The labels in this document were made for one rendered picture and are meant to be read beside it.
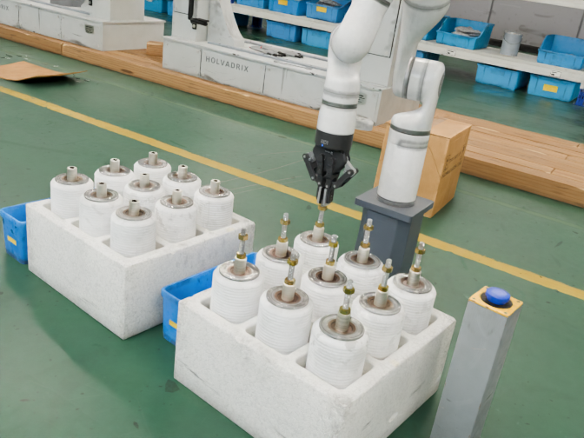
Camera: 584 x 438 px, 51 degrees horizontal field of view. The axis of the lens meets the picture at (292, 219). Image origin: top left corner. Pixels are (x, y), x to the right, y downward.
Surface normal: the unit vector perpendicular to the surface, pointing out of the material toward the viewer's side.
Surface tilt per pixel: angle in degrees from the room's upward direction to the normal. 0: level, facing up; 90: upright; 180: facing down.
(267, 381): 90
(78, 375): 0
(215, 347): 90
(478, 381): 90
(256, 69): 90
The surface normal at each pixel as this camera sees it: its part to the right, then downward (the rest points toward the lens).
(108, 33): 0.83, 0.32
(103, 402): 0.13, -0.91
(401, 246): 0.20, 0.41
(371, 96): -0.55, 0.26
